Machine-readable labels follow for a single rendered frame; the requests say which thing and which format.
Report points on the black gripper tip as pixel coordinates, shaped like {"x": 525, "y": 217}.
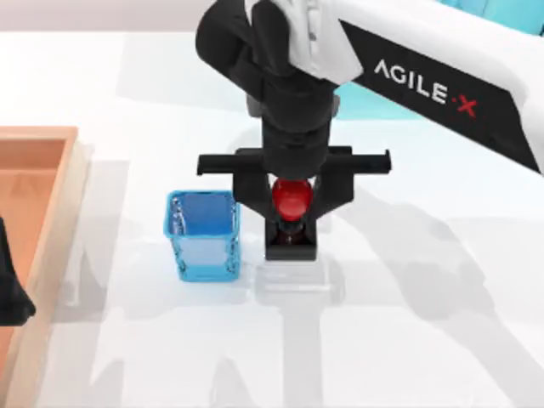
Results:
{"x": 10, "y": 289}

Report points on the shallow salmon-coloured box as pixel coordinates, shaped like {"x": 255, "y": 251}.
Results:
{"x": 30, "y": 170}

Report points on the blue square basket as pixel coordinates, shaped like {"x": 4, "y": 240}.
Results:
{"x": 204, "y": 221}

